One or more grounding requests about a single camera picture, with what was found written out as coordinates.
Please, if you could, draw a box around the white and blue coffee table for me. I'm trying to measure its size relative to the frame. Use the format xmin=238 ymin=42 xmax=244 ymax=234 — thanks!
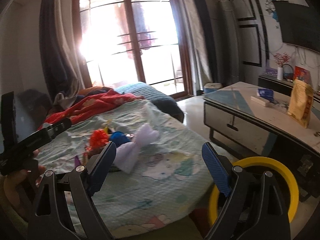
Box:
xmin=203 ymin=80 xmax=320 ymax=201

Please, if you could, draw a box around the blue tissue pack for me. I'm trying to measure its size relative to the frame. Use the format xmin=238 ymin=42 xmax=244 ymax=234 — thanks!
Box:
xmin=257 ymin=88 xmax=274 ymax=102

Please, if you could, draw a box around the black tv cabinet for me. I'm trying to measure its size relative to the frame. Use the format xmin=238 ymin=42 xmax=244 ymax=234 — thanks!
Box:
xmin=258 ymin=74 xmax=320 ymax=98

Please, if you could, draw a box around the red floral blanket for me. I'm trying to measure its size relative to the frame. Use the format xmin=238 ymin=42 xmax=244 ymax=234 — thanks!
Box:
xmin=38 ymin=89 xmax=145 ymax=130

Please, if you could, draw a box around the banana peel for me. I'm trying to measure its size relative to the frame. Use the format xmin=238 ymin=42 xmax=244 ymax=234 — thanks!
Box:
xmin=101 ymin=120 xmax=116 ymax=134

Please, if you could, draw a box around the yellow rimmed black trash bin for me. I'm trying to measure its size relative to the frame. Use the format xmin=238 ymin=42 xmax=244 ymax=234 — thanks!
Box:
xmin=208 ymin=157 xmax=299 ymax=226

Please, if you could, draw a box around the blue crumpled ball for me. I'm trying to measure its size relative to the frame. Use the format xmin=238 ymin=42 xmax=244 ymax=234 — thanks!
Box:
xmin=109 ymin=131 xmax=131 ymax=147

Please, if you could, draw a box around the light green cartoon bed sheet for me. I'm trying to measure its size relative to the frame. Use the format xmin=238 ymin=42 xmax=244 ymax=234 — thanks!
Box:
xmin=38 ymin=100 xmax=213 ymax=238

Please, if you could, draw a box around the wall mounted black television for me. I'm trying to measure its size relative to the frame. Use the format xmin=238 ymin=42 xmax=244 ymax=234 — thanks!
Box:
xmin=273 ymin=1 xmax=319 ymax=53

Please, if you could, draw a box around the dark left curtain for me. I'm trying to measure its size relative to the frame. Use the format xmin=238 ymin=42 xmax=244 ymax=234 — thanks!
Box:
xmin=39 ymin=0 xmax=84 ymax=101

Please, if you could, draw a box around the grey right curtain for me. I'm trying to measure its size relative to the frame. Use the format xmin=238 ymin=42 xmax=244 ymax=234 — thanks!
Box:
xmin=178 ymin=0 xmax=217 ymax=95

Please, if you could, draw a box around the white vase with red flowers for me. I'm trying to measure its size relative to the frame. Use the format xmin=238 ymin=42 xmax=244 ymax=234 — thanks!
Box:
xmin=273 ymin=53 xmax=291 ymax=81

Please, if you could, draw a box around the blue quilted cushion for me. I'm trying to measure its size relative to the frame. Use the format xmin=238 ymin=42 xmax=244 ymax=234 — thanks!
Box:
xmin=114 ymin=82 xmax=184 ymax=123

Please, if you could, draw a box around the orange wrapper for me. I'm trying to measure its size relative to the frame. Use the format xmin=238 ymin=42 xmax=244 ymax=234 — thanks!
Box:
xmin=89 ymin=129 xmax=110 ymax=149

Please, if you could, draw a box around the person's left hand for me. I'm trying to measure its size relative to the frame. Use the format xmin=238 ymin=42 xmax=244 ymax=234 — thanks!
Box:
xmin=0 ymin=149 xmax=47 ymax=221

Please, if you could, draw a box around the red picture card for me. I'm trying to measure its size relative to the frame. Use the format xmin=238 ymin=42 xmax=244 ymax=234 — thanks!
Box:
xmin=293 ymin=66 xmax=312 ymax=85

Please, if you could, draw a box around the wooden framed glass door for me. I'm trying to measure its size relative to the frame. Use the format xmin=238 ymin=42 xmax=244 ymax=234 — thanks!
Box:
xmin=73 ymin=0 xmax=193 ymax=99

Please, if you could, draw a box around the yellow paper snack bag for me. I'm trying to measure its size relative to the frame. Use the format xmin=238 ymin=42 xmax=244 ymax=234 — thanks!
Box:
xmin=287 ymin=79 xmax=313 ymax=128

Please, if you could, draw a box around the tall grey air conditioner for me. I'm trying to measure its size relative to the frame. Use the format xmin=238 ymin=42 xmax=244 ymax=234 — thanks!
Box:
xmin=217 ymin=0 xmax=241 ymax=86

